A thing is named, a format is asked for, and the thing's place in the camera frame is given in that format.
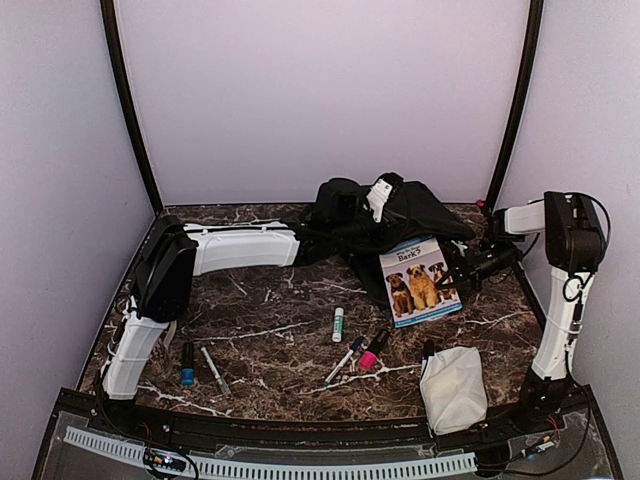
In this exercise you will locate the white thin pen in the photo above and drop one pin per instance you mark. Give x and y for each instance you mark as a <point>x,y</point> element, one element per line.
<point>224,387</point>

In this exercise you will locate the black student bag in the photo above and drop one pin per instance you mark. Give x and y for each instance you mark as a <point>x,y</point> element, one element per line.
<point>415,211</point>

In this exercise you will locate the black frame post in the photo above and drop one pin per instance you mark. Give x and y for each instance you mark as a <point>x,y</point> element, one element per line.
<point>525,69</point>
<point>126,100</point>

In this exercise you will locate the cream patterned mug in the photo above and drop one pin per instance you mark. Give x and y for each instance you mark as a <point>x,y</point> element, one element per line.
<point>162,347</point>

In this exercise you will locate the black front rail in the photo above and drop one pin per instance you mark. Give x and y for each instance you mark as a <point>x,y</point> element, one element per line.
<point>176,422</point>

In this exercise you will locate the black marker blue cap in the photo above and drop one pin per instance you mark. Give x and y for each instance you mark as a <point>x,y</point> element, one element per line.
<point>187,364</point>

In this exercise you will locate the white pen blue cap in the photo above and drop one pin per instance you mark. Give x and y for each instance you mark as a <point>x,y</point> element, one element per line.
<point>351,351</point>

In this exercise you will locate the left black frame post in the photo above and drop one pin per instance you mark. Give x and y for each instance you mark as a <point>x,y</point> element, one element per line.
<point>126,100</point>

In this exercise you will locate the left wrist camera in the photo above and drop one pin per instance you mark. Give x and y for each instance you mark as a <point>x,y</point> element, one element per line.
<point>381,192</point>

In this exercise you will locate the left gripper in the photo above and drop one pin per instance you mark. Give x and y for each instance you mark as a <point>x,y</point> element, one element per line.
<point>391,230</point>

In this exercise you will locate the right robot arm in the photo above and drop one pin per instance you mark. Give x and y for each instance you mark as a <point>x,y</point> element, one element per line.
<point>575,244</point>

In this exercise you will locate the white cloth pouch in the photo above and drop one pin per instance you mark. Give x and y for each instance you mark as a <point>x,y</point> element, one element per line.
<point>452,388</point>

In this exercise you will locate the right black frame post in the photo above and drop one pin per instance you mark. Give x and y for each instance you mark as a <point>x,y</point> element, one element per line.
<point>525,69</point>

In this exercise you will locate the white slotted cable duct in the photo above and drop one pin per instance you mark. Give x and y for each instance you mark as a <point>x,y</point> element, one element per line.
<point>165,464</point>

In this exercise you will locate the white glue stick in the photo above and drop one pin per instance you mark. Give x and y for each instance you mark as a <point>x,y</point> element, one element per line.
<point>338,321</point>

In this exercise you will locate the dog picture book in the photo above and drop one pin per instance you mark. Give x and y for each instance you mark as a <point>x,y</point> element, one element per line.
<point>410,272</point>

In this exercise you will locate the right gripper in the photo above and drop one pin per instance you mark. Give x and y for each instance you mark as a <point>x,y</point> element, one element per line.
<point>470,271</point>

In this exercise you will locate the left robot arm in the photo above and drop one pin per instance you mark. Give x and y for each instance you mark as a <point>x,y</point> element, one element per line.
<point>176,253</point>

